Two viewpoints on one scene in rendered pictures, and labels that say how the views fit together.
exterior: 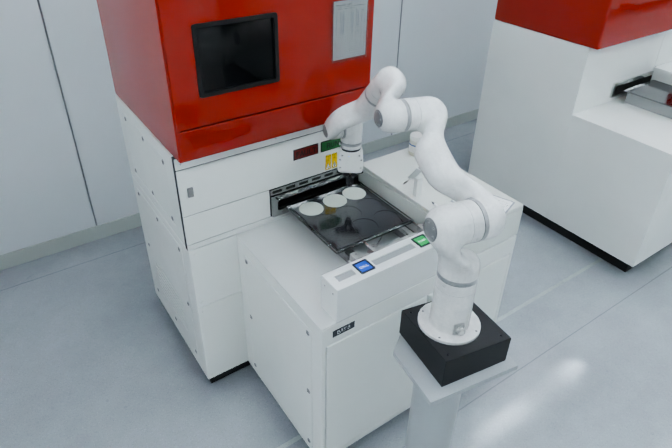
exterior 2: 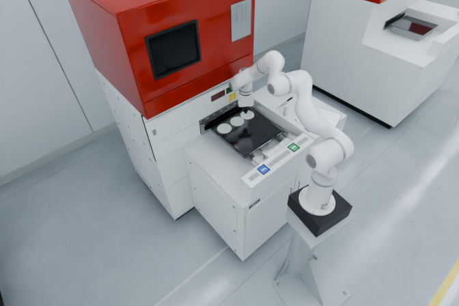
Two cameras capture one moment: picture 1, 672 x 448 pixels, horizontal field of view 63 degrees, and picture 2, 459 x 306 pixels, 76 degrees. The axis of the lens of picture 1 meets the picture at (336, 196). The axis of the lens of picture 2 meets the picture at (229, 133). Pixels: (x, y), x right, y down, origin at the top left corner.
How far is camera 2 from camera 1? 0.44 m
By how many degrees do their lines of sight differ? 12
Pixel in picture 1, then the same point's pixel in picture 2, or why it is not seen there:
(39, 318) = (72, 192)
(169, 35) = (131, 46)
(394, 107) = (281, 82)
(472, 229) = (336, 160)
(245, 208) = (186, 133)
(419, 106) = (296, 78)
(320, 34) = (223, 26)
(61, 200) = (70, 121)
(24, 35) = (26, 28)
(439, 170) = (312, 121)
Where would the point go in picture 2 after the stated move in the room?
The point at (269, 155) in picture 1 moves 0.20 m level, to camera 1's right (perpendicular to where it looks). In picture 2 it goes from (197, 102) to (228, 100)
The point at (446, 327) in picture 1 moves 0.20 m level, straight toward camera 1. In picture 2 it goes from (317, 205) to (317, 242)
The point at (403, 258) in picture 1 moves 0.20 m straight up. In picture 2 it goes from (285, 160) to (289, 136)
